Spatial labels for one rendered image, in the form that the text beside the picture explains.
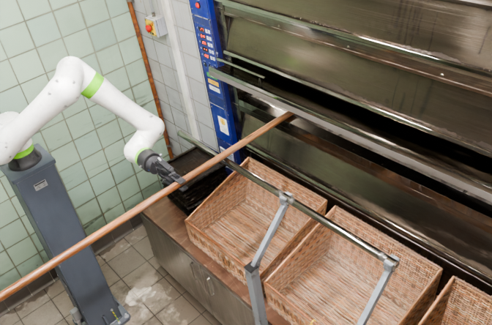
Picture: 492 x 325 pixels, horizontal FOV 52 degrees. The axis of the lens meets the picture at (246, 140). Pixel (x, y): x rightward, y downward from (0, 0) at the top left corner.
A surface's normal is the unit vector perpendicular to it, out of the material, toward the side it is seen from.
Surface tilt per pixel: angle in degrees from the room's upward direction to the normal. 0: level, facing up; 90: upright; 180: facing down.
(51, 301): 0
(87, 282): 90
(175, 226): 0
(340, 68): 70
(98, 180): 90
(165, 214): 0
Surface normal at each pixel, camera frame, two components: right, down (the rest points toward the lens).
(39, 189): 0.66, 0.36
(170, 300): -0.13, -0.81
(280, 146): -0.74, 0.16
